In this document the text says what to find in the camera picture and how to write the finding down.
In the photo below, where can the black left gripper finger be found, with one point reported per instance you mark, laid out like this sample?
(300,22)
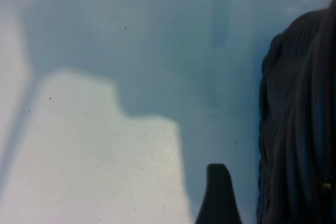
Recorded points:
(218,197)

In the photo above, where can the dark brown woven wicker basket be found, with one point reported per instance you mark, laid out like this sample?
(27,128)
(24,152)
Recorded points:
(299,119)

